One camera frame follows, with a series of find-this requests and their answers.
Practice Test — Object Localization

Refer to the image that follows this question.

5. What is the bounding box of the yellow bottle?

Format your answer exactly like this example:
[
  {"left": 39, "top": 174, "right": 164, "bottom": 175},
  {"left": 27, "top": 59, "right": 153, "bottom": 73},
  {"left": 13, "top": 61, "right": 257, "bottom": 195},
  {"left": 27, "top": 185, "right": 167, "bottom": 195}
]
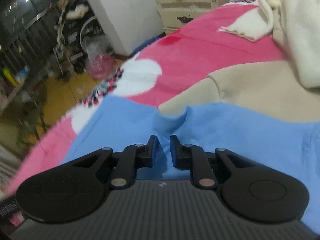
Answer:
[{"left": 2, "top": 67, "right": 19, "bottom": 85}]

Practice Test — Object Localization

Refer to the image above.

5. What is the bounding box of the pink floral blanket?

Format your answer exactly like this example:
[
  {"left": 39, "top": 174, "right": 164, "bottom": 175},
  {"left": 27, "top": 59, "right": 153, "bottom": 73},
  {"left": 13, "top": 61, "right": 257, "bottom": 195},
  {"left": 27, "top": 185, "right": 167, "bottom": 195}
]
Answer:
[{"left": 0, "top": 0, "right": 288, "bottom": 230}]

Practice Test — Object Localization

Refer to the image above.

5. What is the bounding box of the dark blue packet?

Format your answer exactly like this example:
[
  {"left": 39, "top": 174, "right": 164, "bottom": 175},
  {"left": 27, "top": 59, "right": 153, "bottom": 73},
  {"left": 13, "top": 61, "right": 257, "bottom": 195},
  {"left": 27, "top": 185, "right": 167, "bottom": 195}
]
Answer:
[{"left": 135, "top": 35, "right": 162, "bottom": 54}]

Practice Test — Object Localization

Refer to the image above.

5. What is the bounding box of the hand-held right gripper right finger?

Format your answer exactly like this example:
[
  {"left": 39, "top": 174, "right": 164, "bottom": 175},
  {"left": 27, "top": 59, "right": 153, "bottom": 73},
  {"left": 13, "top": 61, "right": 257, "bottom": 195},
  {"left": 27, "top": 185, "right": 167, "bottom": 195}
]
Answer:
[{"left": 169, "top": 135, "right": 255, "bottom": 190}]

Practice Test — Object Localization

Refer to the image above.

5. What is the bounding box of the pink clear plastic bag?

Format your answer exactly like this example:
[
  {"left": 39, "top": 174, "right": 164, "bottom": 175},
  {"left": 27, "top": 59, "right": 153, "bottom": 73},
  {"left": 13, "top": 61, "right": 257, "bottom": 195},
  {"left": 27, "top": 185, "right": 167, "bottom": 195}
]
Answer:
[{"left": 85, "top": 34, "right": 117, "bottom": 80}]

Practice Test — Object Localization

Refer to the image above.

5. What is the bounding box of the wheelchair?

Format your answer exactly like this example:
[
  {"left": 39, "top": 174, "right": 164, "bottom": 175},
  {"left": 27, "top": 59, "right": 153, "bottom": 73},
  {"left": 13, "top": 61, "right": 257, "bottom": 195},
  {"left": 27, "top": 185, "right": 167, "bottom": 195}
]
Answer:
[{"left": 54, "top": 0, "right": 108, "bottom": 78}]

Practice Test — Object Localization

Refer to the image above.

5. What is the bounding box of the blue sweatshirt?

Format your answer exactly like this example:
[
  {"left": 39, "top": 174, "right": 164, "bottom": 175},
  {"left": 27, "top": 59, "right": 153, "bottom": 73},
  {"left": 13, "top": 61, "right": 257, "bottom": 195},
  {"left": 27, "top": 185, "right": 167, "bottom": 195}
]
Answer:
[{"left": 60, "top": 96, "right": 320, "bottom": 235}]

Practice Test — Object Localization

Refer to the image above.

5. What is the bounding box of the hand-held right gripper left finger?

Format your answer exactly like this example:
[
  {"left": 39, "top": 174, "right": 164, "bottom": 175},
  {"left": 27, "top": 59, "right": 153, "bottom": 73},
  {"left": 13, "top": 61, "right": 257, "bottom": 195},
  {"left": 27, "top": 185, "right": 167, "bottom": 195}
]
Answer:
[{"left": 71, "top": 135, "right": 159, "bottom": 190}]

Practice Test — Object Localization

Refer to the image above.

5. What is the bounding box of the cream knit sweater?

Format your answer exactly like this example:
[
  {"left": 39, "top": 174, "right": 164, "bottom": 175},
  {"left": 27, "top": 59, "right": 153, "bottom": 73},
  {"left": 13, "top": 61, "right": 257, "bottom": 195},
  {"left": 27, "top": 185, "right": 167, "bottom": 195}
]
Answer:
[{"left": 217, "top": 0, "right": 320, "bottom": 92}]

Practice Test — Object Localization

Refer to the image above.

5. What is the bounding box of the beige garment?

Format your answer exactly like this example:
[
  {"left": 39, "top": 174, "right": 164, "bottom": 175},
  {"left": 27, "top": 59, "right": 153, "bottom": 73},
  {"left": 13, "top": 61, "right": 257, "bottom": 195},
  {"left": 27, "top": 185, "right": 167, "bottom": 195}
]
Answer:
[{"left": 158, "top": 61, "right": 320, "bottom": 123}]

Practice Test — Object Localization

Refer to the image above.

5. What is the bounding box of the cream nightstand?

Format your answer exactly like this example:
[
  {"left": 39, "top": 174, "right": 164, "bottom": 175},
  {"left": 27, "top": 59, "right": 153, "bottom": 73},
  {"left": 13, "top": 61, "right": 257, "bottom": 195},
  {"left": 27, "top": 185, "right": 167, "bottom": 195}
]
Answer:
[{"left": 149, "top": 0, "right": 239, "bottom": 35}]

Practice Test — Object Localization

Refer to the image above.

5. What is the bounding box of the metal window railing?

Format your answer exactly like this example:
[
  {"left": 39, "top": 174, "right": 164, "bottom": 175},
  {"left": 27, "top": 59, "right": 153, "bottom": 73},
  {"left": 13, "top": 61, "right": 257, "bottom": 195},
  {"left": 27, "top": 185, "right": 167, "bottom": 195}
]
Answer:
[{"left": 0, "top": 5, "right": 63, "bottom": 63}]

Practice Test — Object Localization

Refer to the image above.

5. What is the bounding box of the green potted plant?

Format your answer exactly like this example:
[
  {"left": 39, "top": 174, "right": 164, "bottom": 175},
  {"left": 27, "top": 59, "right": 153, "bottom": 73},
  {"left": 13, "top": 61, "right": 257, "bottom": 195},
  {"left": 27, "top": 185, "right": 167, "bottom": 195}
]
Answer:
[{"left": 16, "top": 102, "right": 52, "bottom": 150}]

